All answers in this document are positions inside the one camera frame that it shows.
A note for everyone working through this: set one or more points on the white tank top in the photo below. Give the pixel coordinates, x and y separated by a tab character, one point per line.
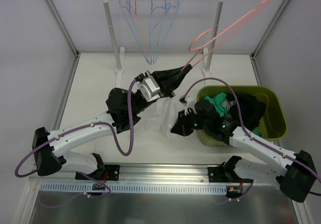
162	119

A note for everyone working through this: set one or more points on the aluminium mounting rail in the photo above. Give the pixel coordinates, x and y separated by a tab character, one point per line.
165	171

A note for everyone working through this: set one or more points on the white slotted cable duct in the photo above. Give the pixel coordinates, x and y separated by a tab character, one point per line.
134	188

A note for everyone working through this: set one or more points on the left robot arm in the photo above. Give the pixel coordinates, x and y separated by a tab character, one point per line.
53	150

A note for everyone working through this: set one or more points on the olive green plastic basin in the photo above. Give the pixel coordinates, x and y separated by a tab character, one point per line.
272	125

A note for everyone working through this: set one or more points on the grey tank top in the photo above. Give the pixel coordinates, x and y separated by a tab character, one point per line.
228	104

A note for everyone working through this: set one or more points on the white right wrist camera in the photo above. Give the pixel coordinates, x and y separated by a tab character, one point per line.
188	102

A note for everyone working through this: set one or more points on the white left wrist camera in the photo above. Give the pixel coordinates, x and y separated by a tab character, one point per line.
148	86

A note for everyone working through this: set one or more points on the light blue wire hanger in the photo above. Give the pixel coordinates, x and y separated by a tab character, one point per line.
131	22

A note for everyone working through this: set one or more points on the pink wire hanger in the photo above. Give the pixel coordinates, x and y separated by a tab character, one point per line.
133	9

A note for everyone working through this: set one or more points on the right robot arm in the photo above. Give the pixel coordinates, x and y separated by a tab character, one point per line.
293	173

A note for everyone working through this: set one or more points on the green tank top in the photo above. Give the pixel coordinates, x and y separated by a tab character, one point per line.
217	100

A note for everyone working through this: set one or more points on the black tank top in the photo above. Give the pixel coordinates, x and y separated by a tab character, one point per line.
252	110

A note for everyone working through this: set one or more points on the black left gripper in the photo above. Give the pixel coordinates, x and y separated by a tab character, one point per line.
163	84

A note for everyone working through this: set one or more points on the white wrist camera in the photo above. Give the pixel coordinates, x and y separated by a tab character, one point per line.
188	102
148	86

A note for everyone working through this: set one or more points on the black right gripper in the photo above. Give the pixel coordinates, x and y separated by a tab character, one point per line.
186	123

